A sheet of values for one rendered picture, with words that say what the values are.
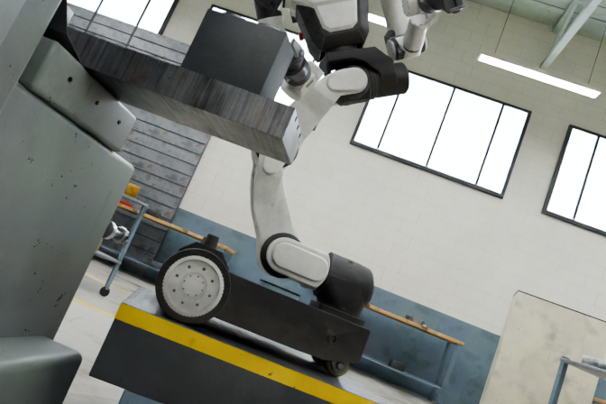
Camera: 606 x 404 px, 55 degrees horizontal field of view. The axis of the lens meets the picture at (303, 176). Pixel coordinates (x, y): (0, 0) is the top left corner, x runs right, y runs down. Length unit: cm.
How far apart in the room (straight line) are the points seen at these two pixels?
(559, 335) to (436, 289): 245
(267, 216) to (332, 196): 722
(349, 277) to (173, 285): 58
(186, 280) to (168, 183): 785
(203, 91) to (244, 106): 11
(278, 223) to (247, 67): 61
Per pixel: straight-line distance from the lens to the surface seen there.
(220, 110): 135
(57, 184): 159
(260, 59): 143
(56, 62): 140
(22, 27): 119
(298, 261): 181
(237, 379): 157
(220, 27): 149
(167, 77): 142
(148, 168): 960
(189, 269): 160
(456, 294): 902
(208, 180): 936
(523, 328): 702
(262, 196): 184
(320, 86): 192
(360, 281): 189
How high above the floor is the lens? 57
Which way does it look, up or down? 11 degrees up
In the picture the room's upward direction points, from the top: 22 degrees clockwise
